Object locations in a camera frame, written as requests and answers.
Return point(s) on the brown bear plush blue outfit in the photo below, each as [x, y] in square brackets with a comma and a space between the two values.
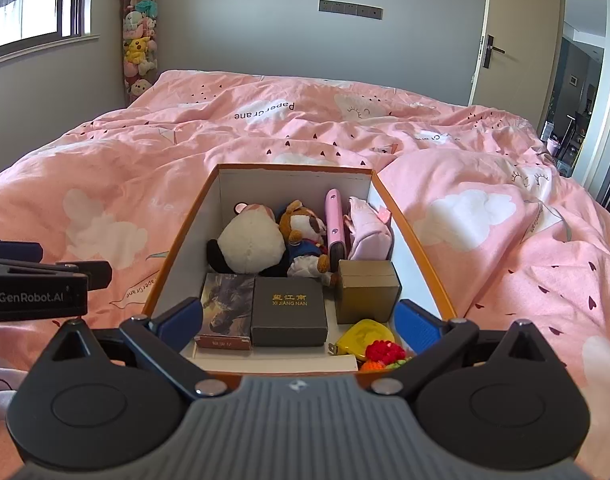
[301, 225]

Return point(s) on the clear tube of plush toys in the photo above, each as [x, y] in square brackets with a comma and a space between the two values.
[140, 50]

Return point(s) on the pink printed blanket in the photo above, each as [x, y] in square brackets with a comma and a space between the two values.
[510, 200]

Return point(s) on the gold square box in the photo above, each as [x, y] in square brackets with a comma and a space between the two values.
[367, 292]

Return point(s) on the white door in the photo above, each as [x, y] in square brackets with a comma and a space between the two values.
[525, 35]

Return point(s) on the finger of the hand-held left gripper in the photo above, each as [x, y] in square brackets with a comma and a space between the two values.
[92, 272]
[15, 251]

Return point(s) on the illustrated card box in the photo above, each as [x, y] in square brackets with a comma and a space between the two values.
[225, 305]

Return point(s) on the black gift box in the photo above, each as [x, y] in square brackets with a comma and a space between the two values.
[289, 310]

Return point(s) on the grey wall switch panel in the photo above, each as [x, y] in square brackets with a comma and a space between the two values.
[351, 9]

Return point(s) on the panda plush with pink stripes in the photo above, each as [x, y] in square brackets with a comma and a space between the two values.
[250, 245]

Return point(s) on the window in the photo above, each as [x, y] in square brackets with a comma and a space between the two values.
[25, 0]

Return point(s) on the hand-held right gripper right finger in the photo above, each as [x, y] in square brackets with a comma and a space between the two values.
[414, 327]

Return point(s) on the yellow tape measure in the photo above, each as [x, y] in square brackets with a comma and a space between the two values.
[367, 332]

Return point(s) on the red knitted flower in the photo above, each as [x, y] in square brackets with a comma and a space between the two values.
[382, 351]

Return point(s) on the orange cardboard box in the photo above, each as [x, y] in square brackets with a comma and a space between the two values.
[295, 182]

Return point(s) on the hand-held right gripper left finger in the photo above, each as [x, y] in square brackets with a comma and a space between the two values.
[182, 321]

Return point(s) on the pink cloth pouch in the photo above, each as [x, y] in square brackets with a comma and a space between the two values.
[367, 235]

